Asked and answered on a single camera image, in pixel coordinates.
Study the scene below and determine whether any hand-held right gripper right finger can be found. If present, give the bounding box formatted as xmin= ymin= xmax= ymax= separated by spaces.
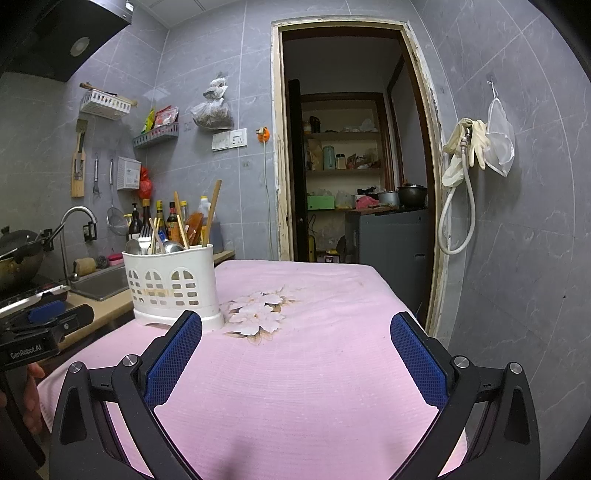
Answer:
xmin=390 ymin=311 xmax=541 ymax=480

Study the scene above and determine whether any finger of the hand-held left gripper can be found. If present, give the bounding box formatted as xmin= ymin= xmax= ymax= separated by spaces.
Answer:
xmin=9 ymin=305 xmax=95 ymax=343
xmin=27 ymin=300 xmax=66 ymax=325

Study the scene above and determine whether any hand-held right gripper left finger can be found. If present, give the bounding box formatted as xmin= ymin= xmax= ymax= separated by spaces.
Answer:
xmin=50 ymin=310 xmax=204 ymax=480

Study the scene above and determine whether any white plastic utensil basket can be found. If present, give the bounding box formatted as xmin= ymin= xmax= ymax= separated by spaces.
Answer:
xmin=121 ymin=244 xmax=225 ymax=333

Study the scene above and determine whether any person's left hand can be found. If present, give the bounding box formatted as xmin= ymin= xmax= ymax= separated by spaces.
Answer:
xmin=22 ymin=362 xmax=48 ymax=435

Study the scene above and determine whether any black induction cooker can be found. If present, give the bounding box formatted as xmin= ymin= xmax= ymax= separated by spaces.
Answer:
xmin=0 ymin=282 xmax=71 ymax=315

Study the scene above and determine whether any steel sink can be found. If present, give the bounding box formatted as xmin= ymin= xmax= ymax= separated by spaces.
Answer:
xmin=69 ymin=264 xmax=132 ymax=302

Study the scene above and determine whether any black wok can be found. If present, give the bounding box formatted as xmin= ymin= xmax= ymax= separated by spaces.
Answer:
xmin=0 ymin=226 xmax=54 ymax=289

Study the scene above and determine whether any chrome faucet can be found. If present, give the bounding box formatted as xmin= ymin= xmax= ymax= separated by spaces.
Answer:
xmin=60 ymin=206 xmax=98 ymax=282

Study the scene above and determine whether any hanging metal strainer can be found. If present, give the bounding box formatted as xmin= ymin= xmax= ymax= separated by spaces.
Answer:
xmin=107 ymin=159 xmax=127 ymax=228

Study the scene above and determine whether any grey cabinet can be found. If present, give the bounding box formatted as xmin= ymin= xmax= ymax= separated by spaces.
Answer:
xmin=345 ymin=209 xmax=430 ymax=315

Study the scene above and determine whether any pink floral cloth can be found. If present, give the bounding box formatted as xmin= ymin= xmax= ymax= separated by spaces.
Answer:
xmin=37 ymin=259 xmax=467 ymax=480

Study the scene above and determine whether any wooden knife holder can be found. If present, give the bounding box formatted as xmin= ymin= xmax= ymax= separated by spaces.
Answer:
xmin=71 ymin=119 xmax=89 ymax=198

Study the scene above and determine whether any large oil jug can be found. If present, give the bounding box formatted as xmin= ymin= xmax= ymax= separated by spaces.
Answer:
xmin=198 ymin=196 xmax=223 ymax=250

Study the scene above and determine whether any black pot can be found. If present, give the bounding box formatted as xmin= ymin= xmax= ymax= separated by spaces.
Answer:
xmin=398 ymin=183 xmax=428 ymax=207

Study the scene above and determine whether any cream rubber glove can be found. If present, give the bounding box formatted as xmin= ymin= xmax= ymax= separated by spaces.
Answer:
xmin=468 ymin=120 xmax=489 ymax=170
xmin=442 ymin=117 xmax=474 ymax=188

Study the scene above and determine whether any white mesh bag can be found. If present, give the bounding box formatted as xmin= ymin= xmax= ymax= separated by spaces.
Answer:
xmin=486 ymin=98 xmax=515 ymax=177

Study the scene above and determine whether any wooden shelf unit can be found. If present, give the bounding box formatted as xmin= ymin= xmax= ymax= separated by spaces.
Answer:
xmin=300 ymin=92 xmax=394 ymax=210

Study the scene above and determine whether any hanging clear plastic bag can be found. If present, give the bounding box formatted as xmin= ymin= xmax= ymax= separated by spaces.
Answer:
xmin=191 ymin=78 xmax=234 ymax=130

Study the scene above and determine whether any black range hood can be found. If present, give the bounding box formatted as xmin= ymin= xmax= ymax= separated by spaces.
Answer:
xmin=0 ymin=0 xmax=137 ymax=83

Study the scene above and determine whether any white wall box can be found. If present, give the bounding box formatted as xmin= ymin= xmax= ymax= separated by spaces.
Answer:
xmin=117 ymin=156 xmax=141 ymax=191

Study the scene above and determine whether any white hose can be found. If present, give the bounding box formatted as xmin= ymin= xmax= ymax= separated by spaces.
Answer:
xmin=438 ymin=134 xmax=476 ymax=254

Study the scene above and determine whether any white cable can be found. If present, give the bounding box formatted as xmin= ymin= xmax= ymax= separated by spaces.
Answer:
xmin=263 ymin=141 xmax=270 ymax=259

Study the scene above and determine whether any grey wall shelf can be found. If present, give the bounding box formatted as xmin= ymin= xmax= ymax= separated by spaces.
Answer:
xmin=133 ymin=122 xmax=180 ymax=149

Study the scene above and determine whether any white wall basket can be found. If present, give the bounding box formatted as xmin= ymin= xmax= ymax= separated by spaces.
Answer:
xmin=80 ymin=90 xmax=131 ymax=121

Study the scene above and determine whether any wooden door frame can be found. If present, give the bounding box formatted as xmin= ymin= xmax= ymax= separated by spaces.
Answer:
xmin=271 ymin=18 xmax=451 ymax=333

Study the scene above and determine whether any white wall socket panel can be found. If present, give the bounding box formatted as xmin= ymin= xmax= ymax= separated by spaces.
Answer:
xmin=211 ymin=129 xmax=247 ymax=151

